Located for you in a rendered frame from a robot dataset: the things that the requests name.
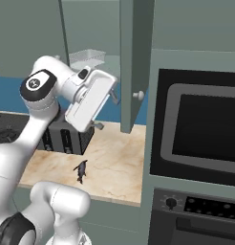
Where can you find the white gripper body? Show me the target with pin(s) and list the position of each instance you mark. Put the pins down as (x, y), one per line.
(89, 99)

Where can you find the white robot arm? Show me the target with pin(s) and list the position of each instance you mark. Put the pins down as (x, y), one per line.
(14, 153)

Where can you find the round cabinet door knob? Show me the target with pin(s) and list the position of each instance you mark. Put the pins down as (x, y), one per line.
(138, 94)
(57, 57)

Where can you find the grey-green open cabinet door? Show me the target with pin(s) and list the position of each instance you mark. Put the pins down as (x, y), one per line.
(133, 63)

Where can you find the clear plastic tupperware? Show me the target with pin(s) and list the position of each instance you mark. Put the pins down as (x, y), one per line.
(87, 58)

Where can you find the dark raw fish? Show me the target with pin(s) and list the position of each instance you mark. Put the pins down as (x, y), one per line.
(81, 170)

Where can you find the grey-green closed cabinet door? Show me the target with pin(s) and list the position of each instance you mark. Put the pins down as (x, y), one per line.
(28, 35)

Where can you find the black toaster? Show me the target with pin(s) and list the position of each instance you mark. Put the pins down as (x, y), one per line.
(68, 139)

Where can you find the black built-in microwave oven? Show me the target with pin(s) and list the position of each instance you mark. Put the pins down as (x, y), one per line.
(195, 126)

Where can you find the black hob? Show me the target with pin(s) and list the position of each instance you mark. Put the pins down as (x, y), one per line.
(8, 127)

